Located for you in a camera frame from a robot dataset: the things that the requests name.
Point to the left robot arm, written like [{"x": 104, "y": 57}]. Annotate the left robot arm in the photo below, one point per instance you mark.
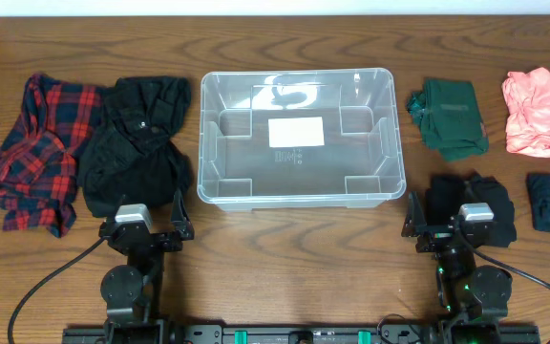
[{"x": 132, "y": 291}]

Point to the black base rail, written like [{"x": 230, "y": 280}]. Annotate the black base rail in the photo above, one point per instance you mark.
[{"x": 388, "y": 333}]

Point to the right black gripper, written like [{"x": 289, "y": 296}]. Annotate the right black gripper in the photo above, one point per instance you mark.
[{"x": 416, "y": 226}]

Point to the pink garment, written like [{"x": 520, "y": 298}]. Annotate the pink garment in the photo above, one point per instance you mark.
[{"x": 527, "y": 97}]

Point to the clear plastic storage bin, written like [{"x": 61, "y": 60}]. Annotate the clear plastic storage bin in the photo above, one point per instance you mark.
[{"x": 281, "y": 139}]

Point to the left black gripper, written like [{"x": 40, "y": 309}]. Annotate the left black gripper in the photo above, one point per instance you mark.
[{"x": 181, "y": 233}]

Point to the black garment with band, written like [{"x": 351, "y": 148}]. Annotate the black garment with band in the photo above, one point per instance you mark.
[{"x": 448, "y": 193}]

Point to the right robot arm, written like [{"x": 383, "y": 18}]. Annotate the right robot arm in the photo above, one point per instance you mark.
[{"x": 476, "y": 297}]

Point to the dark green garment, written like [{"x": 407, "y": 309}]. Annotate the dark green garment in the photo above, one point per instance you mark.
[{"x": 448, "y": 118}]

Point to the red plaid flannel shirt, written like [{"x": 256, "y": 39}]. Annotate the red plaid flannel shirt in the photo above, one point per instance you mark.
[{"x": 39, "y": 157}]

